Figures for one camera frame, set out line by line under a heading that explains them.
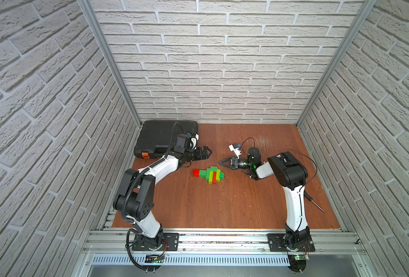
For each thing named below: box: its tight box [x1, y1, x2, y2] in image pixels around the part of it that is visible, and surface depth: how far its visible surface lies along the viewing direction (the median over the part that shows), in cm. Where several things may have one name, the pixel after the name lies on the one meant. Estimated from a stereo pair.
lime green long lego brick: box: [208, 170, 214, 185], surface depth 93 cm
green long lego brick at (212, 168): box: [205, 166, 218, 182], surface depth 96 cm
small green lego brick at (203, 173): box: [199, 169, 207, 178], surface depth 95 cm
